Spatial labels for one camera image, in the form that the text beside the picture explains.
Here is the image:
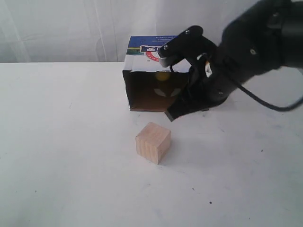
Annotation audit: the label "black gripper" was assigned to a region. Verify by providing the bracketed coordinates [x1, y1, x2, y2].
[164, 56, 241, 122]

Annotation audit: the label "yellow ball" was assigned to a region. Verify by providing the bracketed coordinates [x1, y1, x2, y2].
[155, 71, 170, 81]

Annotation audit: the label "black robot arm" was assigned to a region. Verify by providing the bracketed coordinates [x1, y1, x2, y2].
[158, 0, 303, 121]

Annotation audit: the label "open cardboard milk box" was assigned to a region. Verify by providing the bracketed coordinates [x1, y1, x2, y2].
[122, 35, 190, 112]

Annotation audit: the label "wooden cube block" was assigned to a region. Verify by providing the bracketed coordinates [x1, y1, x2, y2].
[135, 122, 171, 165]

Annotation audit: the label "black camera cable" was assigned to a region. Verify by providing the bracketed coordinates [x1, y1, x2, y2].
[169, 63, 303, 112]

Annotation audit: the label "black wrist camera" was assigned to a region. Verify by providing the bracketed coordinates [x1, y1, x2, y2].
[157, 25, 217, 68]

